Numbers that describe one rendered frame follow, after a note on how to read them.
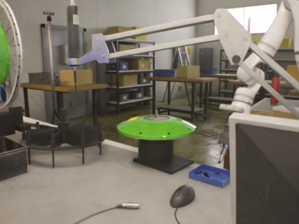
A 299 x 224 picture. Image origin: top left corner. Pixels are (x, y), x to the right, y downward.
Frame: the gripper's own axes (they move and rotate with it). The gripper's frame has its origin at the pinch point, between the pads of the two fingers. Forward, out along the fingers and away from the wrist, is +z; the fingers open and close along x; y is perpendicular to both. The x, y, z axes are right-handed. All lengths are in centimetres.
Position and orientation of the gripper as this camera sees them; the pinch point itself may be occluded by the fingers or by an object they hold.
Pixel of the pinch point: (220, 162)
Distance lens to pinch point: 94.2
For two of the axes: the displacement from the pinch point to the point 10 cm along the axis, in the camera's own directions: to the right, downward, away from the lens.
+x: -6.7, -1.4, 7.3
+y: 6.6, 3.4, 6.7
